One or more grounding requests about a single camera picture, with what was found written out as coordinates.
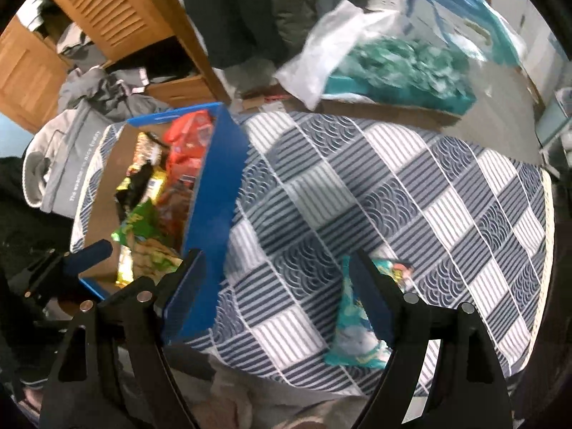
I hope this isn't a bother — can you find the wooden louvered wardrobe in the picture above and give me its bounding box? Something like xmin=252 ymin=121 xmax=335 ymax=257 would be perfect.
xmin=1 ymin=0 xmax=230 ymax=133

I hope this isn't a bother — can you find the blue white patterned cloth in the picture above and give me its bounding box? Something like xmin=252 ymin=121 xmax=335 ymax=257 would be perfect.
xmin=70 ymin=108 xmax=556 ymax=396

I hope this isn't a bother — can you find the large orange snack bag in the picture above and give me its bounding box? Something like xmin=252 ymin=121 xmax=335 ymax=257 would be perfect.
xmin=155 ymin=181 xmax=194 ymax=251

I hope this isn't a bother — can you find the blue cardboard box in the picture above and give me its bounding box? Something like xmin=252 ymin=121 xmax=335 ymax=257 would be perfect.
xmin=72 ymin=103 xmax=249 ymax=342

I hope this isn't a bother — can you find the black snack packet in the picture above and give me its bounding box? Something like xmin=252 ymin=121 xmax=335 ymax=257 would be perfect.
xmin=114 ymin=162 xmax=154 ymax=223

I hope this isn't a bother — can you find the small red snack bag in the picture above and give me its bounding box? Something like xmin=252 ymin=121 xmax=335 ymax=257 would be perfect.
xmin=163 ymin=109 xmax=214 ymax=181

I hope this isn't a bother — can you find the green peanut snack bag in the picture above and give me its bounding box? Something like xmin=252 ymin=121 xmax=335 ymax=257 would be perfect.
xmin=110 ymin=198 xmax=182 ymax=284

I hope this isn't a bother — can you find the teal snack packet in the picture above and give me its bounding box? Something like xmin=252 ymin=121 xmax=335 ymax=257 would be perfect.
xmin=324 ymin=256 xmax=392 ymax=370

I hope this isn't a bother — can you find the white plastic bag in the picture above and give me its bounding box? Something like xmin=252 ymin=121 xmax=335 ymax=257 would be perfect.
xmin=274 ymin=0 xmax=399 ymax=110

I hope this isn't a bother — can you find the long gold snack pack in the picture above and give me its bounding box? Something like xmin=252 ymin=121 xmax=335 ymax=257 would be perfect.
xmin=116 ymin=167 xmax=167 ymax=285

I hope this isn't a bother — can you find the blue clear plastic bag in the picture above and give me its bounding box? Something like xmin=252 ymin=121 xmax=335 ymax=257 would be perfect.
xmin=404 ymin=0 xmax=527 ymax=67

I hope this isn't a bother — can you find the teal tray of packets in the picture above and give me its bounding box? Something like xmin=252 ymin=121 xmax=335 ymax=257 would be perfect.
xmin=324 ymin=37 xmax=476 ymax=115

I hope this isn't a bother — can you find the grey clothes pile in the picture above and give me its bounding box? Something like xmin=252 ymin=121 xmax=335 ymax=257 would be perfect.
xmin=21 ymin=21 xmax=174 ymax=220

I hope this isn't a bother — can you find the dark hanging jacket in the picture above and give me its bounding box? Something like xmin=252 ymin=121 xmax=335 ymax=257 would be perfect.
xmin=183 ymin=0 xmax=288 ymax=69

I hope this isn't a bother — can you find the olive hanging coat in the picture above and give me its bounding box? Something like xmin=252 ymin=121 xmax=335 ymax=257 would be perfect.
xmin=271 ymin=0 xmax=317 ymax=57

